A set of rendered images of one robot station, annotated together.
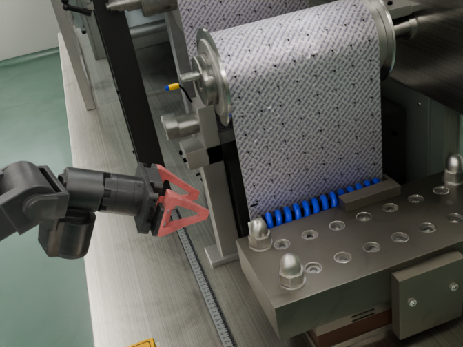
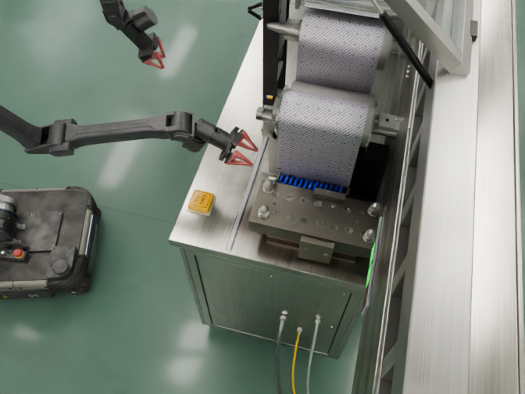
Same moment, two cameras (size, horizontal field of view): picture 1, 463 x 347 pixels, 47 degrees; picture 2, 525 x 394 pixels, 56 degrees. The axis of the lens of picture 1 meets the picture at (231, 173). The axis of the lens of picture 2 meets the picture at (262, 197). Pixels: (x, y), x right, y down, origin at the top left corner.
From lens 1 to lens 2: 0.90 m
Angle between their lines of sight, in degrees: 33
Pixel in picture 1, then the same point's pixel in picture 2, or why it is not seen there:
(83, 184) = (202, 131)
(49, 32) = not seen: outside the picture
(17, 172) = (178, 117)
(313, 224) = (296, 193)
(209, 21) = (312, 62)
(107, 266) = not seen: hidden behind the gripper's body
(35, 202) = (178, 136)
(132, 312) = (216, 174)
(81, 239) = (197, 148)
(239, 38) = (294, 105)
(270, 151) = (292, 154)
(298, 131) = (308, 153)
